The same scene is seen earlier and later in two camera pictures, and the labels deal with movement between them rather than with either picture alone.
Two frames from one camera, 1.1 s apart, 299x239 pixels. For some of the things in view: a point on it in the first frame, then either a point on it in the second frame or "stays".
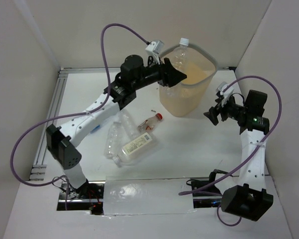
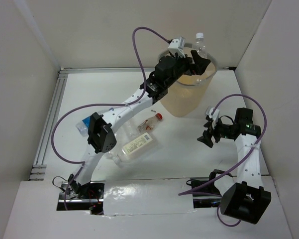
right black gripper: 214,111 -> 207,139
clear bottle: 180,59 -> 199,45
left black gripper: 164,72 -> 189,61
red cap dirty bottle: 148,125 stays
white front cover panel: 144,195 stays
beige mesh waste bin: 199,65 stays
